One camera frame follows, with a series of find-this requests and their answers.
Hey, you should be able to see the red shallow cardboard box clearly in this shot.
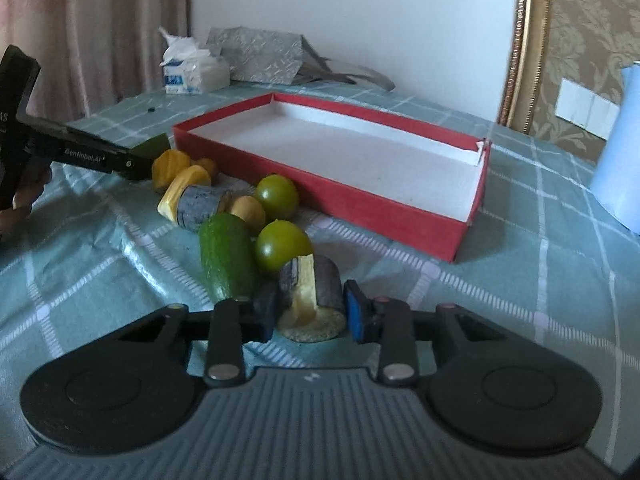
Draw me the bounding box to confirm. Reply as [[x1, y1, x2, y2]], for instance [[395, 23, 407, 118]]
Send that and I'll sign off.
[[172, 92, 490, 262]]

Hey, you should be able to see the tissue pack with cat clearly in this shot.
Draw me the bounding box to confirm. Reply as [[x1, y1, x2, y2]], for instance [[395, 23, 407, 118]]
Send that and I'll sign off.
[[158, 27, 231, 96]]

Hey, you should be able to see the person's left hand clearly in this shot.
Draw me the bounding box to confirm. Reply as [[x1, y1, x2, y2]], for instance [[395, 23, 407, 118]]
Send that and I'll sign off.
[[0, 160, 52, 235]]

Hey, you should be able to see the green tomato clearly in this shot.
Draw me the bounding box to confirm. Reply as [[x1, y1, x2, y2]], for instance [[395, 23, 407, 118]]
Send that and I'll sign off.
[[255, 220, 314, 275], [254, 174, 299, 220]]

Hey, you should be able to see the eggplant piece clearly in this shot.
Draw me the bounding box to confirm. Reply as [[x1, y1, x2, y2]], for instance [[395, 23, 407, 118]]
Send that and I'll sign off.
[[176, 185, 232, 232], [277, 254, 346, 344]]

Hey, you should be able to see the yellow ridged fruit piece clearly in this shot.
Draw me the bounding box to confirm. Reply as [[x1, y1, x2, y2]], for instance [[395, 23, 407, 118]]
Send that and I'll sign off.
[[152, 148, 191, 193]]

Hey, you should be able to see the yellow wedge fruit piece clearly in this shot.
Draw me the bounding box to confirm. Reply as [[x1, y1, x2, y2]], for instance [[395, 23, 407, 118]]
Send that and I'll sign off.
[[156, 165, 212, 223]]

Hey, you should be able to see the green cucumber piece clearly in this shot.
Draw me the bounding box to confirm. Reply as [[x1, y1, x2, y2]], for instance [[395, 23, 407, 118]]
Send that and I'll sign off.
[[129, 132, 171, 160], [198, 212, 259, 304]]

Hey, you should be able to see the light blue electric kettle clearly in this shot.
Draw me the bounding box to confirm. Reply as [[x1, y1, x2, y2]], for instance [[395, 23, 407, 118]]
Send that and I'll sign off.
[[590, 61, 640, 234]]

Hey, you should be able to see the gold picture frame moulding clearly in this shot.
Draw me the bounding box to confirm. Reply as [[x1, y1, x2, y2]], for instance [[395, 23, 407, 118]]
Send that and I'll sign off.
[[498, 0, 551, 134]]

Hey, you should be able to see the checked green tablecloth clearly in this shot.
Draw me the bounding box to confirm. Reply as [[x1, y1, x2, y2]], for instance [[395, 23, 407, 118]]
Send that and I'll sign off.
[[1, 82, 639, 470]]

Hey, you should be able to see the small brown longan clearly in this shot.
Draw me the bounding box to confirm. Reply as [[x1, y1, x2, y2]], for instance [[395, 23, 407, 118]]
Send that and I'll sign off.
[[195, 158, 218, 182], [230, 195, 267, 236]]

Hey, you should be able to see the pink curtain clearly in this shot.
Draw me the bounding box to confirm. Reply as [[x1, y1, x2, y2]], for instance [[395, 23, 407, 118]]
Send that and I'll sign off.
[[1, 0, 188, 122]]

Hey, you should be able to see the grey patterned gift bag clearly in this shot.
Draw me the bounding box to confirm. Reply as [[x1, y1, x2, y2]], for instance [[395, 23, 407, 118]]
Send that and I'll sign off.
[[206, 26, 396, 91]]

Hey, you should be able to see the white wall switch panel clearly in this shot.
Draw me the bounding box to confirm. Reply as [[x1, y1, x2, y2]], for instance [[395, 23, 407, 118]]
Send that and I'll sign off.
[[555, 78, 620, 141]]

